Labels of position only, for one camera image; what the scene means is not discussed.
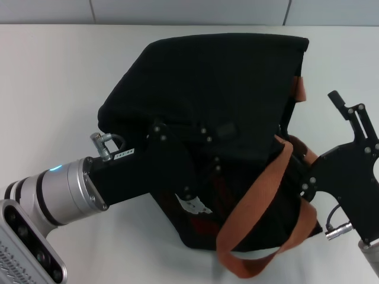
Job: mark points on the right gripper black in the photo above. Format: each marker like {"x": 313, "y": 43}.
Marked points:
{"x": 352, "y": 177}

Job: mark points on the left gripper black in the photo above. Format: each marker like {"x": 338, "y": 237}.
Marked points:
{"x": 142, "y": 177}

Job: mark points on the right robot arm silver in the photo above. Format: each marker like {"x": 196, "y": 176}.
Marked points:
{"x": 370, "y": 254}

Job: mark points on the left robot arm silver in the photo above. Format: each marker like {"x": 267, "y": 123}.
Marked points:
{"x": 59, "y": 192}

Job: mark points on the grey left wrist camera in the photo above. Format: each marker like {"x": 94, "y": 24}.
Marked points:
{"x": 26, "y": 245}

